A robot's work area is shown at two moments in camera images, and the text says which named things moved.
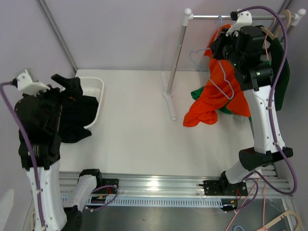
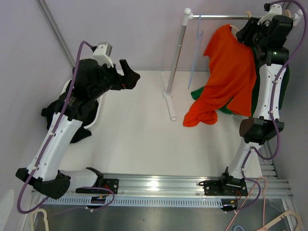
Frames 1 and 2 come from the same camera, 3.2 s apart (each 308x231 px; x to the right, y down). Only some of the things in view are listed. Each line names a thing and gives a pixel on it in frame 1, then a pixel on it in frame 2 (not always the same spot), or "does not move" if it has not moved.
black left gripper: x=72 y=84 to x=128 y=80
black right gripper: x=216 y=45 to x=245 y=34
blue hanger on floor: x=238 y=226 does not move
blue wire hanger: x=219 y=66 to x=199 y=34
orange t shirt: x=221 y=89 does not move
